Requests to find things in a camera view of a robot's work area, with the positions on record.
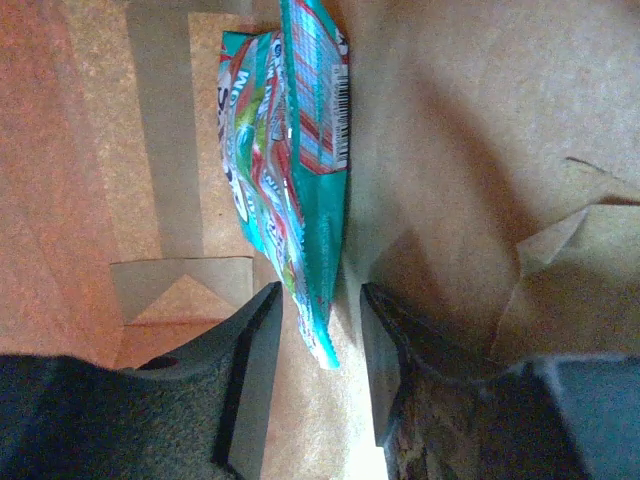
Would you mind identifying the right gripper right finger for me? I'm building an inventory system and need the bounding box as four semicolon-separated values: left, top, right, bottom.
360;283;639;479

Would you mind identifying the red paper bag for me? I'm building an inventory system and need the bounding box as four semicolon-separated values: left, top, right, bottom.
1;1;639;479

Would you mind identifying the teal candy bag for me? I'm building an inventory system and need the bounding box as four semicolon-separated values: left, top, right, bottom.
217;1;350;369

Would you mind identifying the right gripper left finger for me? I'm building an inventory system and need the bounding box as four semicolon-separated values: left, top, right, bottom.
1;282;283;479

